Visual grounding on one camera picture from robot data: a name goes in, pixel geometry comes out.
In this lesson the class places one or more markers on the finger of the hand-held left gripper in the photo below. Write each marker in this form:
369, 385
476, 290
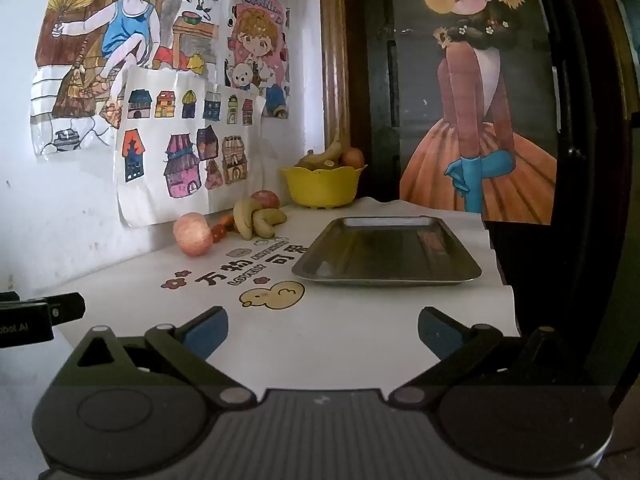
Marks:
67, 308

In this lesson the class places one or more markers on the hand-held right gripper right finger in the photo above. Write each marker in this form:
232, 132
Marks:
435, 331

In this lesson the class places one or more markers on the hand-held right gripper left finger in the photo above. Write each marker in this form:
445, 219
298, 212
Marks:
205, 332

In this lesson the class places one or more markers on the metal tray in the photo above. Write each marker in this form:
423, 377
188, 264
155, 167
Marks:
385, 255

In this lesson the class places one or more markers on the pale pink apple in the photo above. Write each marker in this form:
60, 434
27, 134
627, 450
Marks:
192, 235

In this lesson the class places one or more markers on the red cherry tomato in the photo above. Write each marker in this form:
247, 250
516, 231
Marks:
218, 233

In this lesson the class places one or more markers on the small orange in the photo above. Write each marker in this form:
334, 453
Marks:
227, 221

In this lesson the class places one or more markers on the bunch of bananas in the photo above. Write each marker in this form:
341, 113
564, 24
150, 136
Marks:
257, 220

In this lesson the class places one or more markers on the dark red apple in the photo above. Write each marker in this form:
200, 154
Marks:
266, 198

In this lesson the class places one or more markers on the white printed tablecloth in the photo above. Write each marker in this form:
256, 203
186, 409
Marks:
360, 320

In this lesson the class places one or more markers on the colourful houses drawing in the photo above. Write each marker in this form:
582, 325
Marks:
165, 160

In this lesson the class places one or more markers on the yellow plastic bowl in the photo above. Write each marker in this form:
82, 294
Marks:
322, 187

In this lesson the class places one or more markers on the reddish round fruit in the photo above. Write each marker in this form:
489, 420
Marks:
353, 157

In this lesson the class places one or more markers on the brown-tipped banana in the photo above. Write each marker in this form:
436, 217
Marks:
306, 160

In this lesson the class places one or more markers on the long banana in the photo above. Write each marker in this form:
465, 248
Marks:
325, 152

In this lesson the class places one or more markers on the girl in orange dress poster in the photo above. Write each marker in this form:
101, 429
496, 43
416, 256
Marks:
470, 110

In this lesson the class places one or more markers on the boy with fan drawing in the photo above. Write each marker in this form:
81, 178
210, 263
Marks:
125, 25

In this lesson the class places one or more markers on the pink cartoon child poster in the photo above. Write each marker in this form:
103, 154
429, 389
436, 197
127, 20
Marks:
257, 45

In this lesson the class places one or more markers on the wooden post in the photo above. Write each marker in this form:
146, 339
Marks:
334, 50

